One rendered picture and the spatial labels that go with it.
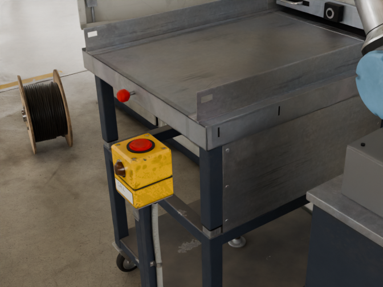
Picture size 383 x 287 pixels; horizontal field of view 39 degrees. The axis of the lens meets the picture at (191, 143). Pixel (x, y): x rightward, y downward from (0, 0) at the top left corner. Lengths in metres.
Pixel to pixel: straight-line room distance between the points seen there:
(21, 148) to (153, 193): 2.01
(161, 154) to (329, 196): 0.36
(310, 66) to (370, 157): 0.37
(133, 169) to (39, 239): 1.38
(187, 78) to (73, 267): 0.99
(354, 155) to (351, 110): 0.44
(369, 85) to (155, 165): 0.38
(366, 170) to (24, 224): 1.63
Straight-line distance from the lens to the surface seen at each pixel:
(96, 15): 1.85
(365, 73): 0.91
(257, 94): 1.22
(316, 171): 1.47
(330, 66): 1.37
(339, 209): 1.07
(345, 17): 1.74
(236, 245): 1.85
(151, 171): 0.93
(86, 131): 3.00
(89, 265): 2.09
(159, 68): 1.44
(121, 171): 0.94
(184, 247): 1.85
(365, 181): 1.05
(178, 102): 1.24
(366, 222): 1.04
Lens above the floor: 1.36
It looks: 29 degrees down
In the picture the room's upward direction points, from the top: 2 degrees counter-clockwise
